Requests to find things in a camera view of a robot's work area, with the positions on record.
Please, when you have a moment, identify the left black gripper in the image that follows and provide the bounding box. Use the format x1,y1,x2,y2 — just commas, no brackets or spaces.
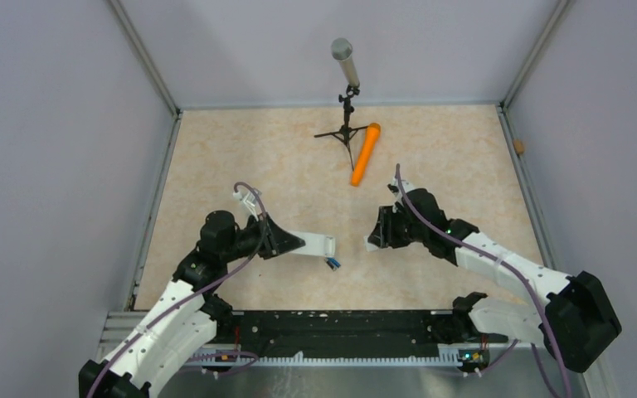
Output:
221,211,304,263

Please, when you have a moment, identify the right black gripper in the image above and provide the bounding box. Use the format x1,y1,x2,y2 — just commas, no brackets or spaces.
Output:
368,205,428,249

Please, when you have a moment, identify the white battery cover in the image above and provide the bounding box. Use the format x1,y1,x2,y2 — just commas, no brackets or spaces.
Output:
364,240,379,252

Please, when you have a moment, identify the white remote control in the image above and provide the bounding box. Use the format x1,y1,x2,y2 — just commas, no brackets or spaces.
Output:
289,231,336,258

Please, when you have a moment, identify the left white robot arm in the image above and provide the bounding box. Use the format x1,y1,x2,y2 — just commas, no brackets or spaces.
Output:
78,211,313,397

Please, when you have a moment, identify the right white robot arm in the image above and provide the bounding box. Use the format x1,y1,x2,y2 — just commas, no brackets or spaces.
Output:
365,182,622,373

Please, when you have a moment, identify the blue AAA battery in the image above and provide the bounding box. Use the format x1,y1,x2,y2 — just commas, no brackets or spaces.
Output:
328,258,341,269

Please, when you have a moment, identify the black silver AAA battery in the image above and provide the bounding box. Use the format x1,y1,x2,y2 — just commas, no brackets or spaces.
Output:
325,259,338,271

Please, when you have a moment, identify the orange microphone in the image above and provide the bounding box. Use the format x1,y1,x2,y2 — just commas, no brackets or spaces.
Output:
350,123,382,187

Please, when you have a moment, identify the black tripod mic stand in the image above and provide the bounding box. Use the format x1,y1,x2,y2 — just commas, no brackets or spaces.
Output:
314,85,367,170

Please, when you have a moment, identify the grey microphone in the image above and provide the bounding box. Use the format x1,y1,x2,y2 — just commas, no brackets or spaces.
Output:
330,37,360,89

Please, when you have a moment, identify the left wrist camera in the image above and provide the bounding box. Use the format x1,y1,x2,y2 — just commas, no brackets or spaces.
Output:
233,188,265,221

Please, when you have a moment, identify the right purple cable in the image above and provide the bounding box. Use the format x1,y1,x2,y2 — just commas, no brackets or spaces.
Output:
394,163,575,398

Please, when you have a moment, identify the purple cable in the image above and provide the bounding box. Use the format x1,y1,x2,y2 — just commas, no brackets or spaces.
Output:
394,163,575,398
85,182,269,398

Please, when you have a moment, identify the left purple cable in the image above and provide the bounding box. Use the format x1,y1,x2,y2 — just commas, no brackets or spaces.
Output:
85,182,269,398

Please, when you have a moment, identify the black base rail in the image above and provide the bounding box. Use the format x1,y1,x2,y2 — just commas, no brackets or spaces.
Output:
225,310,463,361

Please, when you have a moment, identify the white cable duct strip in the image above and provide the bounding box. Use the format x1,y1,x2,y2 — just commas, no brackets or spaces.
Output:
182,348,464,369

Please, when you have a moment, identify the small tan wall knob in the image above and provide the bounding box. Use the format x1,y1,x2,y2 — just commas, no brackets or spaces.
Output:
512,139,525,156

